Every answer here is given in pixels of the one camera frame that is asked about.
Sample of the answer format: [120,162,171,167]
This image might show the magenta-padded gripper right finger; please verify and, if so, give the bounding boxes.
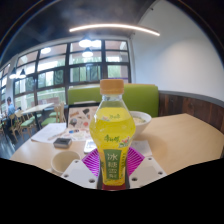
[124,146,168,190]

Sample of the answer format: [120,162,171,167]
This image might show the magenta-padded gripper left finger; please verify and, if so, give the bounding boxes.
[60,147,103,190]

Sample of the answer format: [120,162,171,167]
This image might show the yellow drink bottle orange cap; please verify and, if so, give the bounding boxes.
[89,78,137,187]

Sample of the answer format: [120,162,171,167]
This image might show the small dark box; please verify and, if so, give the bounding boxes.
[52,137,73,149]

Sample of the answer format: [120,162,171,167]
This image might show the white sticker sheet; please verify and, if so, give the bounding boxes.
[64,128,91,142]

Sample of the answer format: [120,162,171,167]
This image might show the white bowl with noodles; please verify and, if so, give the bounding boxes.
[129,110,153,139]

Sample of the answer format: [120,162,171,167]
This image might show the white paper sheet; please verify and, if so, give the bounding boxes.
[30,122,68,144]

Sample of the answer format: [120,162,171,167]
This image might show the sticker-covered black tablet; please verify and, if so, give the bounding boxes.
[66,103,101,133]

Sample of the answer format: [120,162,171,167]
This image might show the wooden chairs with green seats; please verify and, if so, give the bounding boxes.
[0,103,68,141]

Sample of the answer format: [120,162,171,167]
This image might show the green upholstered bench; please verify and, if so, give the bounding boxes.
[67,83,160,118]

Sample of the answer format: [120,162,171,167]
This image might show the wooden dining table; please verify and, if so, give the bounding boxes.
[21,102,54,131]

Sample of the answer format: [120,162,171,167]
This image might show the person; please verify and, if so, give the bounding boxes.
[1,96,16,134]

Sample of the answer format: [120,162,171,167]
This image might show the long curved light strip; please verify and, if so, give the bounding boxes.
[68,23,161,37]

